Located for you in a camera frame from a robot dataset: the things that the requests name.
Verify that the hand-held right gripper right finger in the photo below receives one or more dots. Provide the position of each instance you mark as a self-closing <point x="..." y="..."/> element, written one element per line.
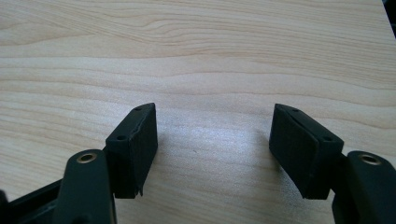
<point x="299" y="152"/>

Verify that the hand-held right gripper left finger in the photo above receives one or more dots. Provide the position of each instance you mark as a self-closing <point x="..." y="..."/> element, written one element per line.
<point x="134" y="155"/>

